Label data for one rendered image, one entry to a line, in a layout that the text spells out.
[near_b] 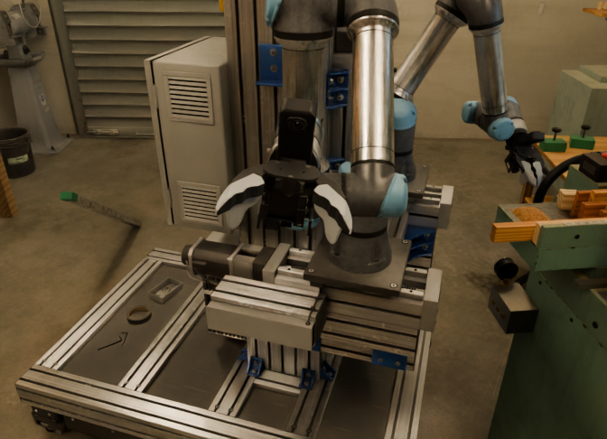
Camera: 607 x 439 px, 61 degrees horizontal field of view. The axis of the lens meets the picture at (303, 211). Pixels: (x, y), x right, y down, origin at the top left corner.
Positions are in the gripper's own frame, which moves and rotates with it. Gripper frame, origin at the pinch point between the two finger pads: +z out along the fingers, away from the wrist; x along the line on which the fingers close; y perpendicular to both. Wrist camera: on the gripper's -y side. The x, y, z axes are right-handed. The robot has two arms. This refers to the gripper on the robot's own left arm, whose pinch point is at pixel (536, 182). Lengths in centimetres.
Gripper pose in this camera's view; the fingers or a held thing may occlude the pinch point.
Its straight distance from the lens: 173.5
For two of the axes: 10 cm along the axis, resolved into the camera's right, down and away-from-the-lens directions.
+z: 0.4, 8.4, -5.4
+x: -9.9, -0.3, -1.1
